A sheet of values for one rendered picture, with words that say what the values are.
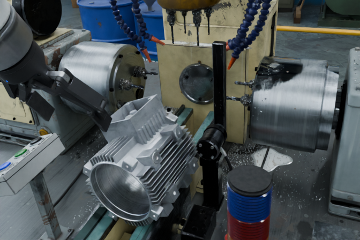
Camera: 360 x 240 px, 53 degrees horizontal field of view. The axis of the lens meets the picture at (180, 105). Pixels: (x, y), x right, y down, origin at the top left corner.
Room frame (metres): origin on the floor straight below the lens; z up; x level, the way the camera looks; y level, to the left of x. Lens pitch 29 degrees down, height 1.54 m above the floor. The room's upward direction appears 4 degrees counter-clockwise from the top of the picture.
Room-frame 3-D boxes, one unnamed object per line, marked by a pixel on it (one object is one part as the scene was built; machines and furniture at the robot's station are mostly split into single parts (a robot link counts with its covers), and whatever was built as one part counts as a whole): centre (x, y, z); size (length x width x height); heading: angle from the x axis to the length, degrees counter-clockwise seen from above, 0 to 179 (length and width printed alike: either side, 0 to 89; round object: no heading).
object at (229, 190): (0.37, -0.09, 1.19); 0.06 x 0.06 x 0.04
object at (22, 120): (1.23, 0.51, 0.99); 0.35 x 0.31 x 0.37; 66
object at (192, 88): (1.07, -0.07, 1.02); 0.15 x 0.02 x 0.15; 66
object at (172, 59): (1.13, -0.10, 0.97); 0.30 x 0.11 x 0.34; 66
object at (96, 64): (1.13, 0.29, 1.04); 0.37 x 0.25 x 0.25; 66
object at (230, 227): (0.37, -0.09, 1.14); 0.06 x 0.06 x 0.04
